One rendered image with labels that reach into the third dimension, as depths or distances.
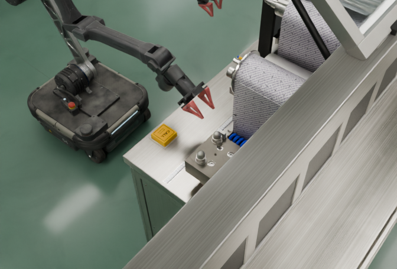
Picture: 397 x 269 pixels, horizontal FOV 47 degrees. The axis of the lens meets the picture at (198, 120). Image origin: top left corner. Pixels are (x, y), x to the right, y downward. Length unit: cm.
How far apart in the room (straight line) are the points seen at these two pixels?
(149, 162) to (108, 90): 124
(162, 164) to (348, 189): 83
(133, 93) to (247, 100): 149
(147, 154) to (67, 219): 108
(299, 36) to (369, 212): 70
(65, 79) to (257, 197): 217
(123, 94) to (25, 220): 90
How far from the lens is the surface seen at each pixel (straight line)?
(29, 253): 263
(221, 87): 189
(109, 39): 173
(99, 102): 278
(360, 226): 95
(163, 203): 172
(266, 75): 135
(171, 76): 158
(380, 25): 97
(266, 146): 74
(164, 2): 394
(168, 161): 165
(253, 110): 142
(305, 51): 151
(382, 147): 107
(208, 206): 67
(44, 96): 295
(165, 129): 171
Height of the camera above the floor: 224
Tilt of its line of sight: 49 degrees down
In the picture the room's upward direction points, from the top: 2 degrees counter-clockwise
